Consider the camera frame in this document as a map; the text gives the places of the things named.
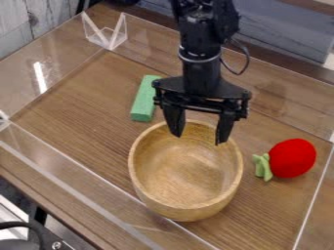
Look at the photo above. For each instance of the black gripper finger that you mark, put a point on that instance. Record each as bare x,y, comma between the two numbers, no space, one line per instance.
175,119
224,126

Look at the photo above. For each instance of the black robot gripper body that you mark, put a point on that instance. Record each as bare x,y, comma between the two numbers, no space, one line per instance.
223,96

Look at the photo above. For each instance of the green rectangular block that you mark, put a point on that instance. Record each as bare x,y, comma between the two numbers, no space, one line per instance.
143,106

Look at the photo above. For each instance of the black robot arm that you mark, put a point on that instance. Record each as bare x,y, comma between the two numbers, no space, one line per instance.
207,24

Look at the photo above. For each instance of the brown wooden bowl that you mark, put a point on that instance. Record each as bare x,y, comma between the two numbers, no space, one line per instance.
184,176

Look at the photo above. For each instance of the red plush strawberry toy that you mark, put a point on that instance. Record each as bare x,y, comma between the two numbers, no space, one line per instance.
287,160

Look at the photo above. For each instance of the grey sofa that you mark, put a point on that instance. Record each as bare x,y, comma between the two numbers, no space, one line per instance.
286,28

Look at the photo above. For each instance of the clear acrylic front barrier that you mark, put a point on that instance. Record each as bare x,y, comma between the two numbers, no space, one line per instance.
105,215

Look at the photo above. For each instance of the black metal table leg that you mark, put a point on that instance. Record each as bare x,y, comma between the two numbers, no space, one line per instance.
48,240

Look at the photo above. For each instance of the clear acrylic corner bracket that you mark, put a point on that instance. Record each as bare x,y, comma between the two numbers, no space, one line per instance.
105,37

